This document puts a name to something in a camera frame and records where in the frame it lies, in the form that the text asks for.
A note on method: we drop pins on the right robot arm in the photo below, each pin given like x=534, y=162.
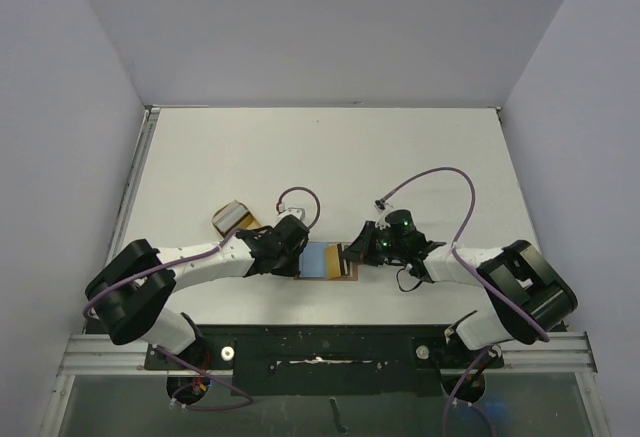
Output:
x=528, y=297

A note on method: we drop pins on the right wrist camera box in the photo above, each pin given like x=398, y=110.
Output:
x=382, y=206

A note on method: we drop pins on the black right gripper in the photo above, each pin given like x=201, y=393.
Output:
x=368, y=245

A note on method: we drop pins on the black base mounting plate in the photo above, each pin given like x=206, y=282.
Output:
x=352, y=360

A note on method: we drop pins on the tan leather card holder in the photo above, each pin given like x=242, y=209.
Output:
x=324, y=261

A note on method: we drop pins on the gold credit card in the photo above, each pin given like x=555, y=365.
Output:
x=336, y=266

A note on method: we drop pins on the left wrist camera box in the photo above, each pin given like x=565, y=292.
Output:
x=284, y=211

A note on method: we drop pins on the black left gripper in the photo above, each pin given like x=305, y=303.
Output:
x=292, y=268

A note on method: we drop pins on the wooden card tray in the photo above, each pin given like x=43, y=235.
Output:
x=249, y=223

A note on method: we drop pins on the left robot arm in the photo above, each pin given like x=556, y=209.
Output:
x=129, y=295

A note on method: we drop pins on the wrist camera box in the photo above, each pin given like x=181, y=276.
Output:
x=382, y=206
x=284, y=211

